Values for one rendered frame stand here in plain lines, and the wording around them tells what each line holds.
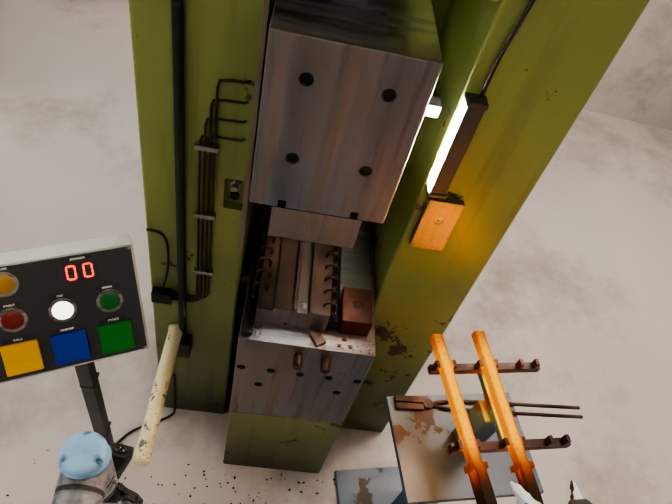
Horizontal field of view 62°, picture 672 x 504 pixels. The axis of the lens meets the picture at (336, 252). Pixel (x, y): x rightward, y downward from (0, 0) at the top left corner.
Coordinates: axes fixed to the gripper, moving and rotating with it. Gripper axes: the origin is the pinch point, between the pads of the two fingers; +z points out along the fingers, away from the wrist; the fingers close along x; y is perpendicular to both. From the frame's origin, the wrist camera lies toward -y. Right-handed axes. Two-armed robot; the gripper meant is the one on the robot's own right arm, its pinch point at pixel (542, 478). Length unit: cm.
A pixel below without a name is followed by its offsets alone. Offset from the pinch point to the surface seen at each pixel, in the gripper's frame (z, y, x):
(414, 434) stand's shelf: 31.9, 26.5, -13.3
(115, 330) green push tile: 40, -1, -94
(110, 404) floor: 96, 91, -107
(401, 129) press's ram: 33, -62, -41
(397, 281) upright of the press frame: 60, -6, -20
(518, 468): 5.9, 4.9, -1.1
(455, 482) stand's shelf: 18.8, 29.7, -4.2
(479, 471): 4.8, 4.4, -11.5
